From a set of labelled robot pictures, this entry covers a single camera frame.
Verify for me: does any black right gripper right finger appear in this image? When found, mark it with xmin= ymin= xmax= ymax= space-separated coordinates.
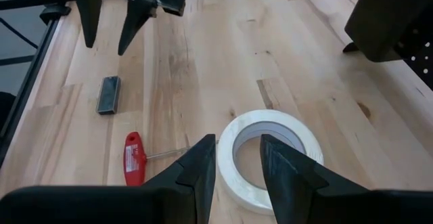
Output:
xmin=259 ymin=133 xmax=433 ymax=224

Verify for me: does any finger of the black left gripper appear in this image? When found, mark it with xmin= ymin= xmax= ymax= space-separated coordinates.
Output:
xmin=74 ymin=0 xmax=103 ymax=49
xmin=116 ymin=0 xmax=159 ymax=57

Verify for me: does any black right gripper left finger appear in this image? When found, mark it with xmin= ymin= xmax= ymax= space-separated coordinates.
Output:
xmin=0 ymin=133 xmax=218 ymax=224

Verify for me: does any white tape roll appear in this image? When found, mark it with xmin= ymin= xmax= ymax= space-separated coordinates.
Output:
xmin=216 ymin=108 xmax=325 ymax=217

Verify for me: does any tall black pegboard bin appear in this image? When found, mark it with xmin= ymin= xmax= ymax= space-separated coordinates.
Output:
xmin=342 ymin=0 xmax=433 ymax=63

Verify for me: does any red-handled T hex key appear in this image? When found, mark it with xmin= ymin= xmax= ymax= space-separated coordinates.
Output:
xmin=122 ymin=131 xmax=191 ymax=187

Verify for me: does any black aluminium table frame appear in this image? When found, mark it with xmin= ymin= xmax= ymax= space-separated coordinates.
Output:
xmin=0 ymin=0 xmax=217 ymax=166

